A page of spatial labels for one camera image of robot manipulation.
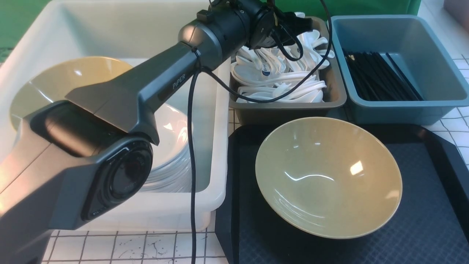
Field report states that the black serving tray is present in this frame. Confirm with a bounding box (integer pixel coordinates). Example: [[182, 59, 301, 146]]
[[215, 125, 469, 264]]

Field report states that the top stacked yellow bowl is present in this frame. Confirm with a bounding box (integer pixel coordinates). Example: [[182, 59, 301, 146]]
[[10, 56, 132, 131]]

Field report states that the grey spoon bin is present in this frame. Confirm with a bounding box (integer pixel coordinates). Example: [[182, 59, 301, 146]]
[[230, 16, 347, 127]]

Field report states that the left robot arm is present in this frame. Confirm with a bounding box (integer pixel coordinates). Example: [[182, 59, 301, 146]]
[[1, 0, 313, 264]]

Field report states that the pile of black chopsticks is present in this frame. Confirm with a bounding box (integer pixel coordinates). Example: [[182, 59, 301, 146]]
[[343, 50, 424, 102]]

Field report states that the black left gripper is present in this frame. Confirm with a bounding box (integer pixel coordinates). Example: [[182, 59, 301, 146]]
[[271, 7, 314, 41]]

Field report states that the large white plastic tub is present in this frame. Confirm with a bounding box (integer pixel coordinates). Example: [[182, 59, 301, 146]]
[[0, 0, 229, 235]]

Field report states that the yellow noodle bowl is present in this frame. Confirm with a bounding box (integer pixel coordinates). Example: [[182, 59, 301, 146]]
[[255, 117, 403, 239]]

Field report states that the pile of white spoons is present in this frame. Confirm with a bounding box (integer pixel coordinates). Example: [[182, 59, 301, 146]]
[[231, 17, 337, 104]]

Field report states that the blue chopstick bin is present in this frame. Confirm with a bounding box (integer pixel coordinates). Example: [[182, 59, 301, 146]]
[[332, 15, 468, 125]]

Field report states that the stack of white dishes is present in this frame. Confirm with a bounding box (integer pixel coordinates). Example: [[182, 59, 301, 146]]
[[140, 104, 192, 193]]

